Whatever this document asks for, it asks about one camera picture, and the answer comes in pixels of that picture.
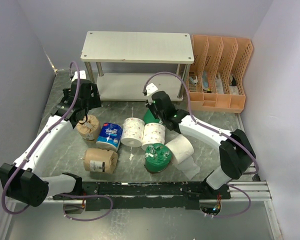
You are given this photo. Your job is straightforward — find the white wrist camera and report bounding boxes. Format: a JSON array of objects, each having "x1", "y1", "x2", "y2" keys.
[
  {"x1": 70, "y1": 70, "x2": 87, "y2": 82},
  {"x1": 142, "y1": 83, "x2": 159, "y2": 96}
]

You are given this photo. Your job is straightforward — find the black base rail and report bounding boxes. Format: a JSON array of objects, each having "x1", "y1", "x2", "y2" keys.
[{"x1": 52, "y1": 180, "x2": 232, "y2": 212}]

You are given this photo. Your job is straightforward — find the dotted toilet roll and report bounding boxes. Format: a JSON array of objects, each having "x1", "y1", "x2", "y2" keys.
[
  {"x1": 141, "y1": 123, "x2": 166, "y2": 151},
  {"x1": 121, "y1": 117, "x2": 145, "y2": 148}
]

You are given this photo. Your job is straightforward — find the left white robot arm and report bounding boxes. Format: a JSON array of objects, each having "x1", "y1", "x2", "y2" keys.
[{"x1": 0, "y1": 79, "x2": 101, "y2": 210}]

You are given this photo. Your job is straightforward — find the plain white unrolled toilet roll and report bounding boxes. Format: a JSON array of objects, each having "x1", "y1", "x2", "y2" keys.
[{"x1": 165, "y1": 134, "x2": 200, "y2": 180}]

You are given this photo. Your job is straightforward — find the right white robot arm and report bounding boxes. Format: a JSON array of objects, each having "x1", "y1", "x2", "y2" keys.
[{"x1": 143, "y1": 90, "x2": 256, "y2": 199}]

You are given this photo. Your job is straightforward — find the green roll brown top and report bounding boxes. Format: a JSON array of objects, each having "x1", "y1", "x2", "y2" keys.
[{"x1": 143, "y1": 109, "x2": 160, "y2": 125}]

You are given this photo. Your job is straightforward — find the purple cable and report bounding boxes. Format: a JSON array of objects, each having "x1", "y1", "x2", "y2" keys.
[
  {"x1": 0, "y1": 60, "x2": 114, "y2": 222},
  {"x1": 142, "y1": 71, "x2": 260, "y2": 218}
]

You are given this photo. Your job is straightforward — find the brown paper roll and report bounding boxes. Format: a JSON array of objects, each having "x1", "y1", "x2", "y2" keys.
[
  {"x1": 83, "y1": 148, "x2": 118, "y2": 174},
  {"x1": 76, "y1": 115, "x2": 101, "y2": 142}
]

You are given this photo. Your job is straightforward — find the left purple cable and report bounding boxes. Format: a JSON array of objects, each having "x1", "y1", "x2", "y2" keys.
[{"x1": 0, "y1": 60, "x2": 114, "y2": 222}]

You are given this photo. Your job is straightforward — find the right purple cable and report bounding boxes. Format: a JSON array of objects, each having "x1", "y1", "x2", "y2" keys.
[{"x1": 142, "y1": 71, "x2": 260, "y2": 218}]

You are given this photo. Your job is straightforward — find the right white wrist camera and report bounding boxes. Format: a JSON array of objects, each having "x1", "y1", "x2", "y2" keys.
[{"x1": 142, "y1": 83, "x2": 159, "y2": 96}]

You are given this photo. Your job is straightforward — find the orange plastic file organizer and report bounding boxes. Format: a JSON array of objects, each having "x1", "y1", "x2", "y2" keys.
[{"x1": 186, "y1": 35, "x2": 254, "y2": 114}]

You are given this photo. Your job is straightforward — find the white two-tier shelf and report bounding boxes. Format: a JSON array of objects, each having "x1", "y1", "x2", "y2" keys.
[{"x1": 80, "y1": 31, "x2": 195, "y2": 102}]

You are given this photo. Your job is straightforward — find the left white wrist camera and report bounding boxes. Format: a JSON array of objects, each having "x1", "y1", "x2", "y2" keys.
[{"x1": 70, "y1": 70, "x2": 87, "y2": 82}]

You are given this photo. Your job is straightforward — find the blue Tempo tissue pack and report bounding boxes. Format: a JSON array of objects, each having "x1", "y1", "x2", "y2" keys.
[{"x1": 96, "y1": 122, "x2": 123, "y2": 152}]

